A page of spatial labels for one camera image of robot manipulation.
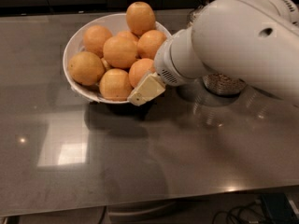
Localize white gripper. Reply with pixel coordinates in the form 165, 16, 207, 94
127, 27, 213, 106

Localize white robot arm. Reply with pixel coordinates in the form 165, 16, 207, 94
128, 0, 299, 105

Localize left yellowish orange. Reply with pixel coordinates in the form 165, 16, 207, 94
67, 51, 106, 86

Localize white bowl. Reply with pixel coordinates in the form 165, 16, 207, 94
62, 12, 172, 105

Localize front glass cereal jar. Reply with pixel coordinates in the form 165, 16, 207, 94
203, 74, 246, 96

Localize dark box under table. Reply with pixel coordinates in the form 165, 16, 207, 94
260, 193, 299, 224

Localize black cables on floor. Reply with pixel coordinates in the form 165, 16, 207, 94
212, 201, 265, 224

